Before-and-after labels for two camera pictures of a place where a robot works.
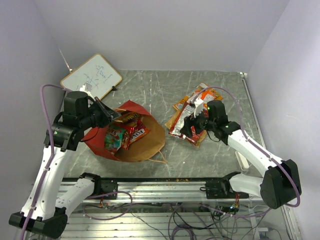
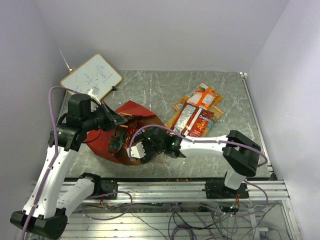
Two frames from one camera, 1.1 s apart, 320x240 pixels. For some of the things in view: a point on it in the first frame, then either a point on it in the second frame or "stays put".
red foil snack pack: x=135 y=132 to x=133 y=122
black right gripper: x=188 y=123 to x=148 y=155
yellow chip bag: x=170 y=121 stays put
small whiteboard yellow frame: x=96 y=70 stays put
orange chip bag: x=202 y=91 stays put
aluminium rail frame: x=172 y=208 stays put
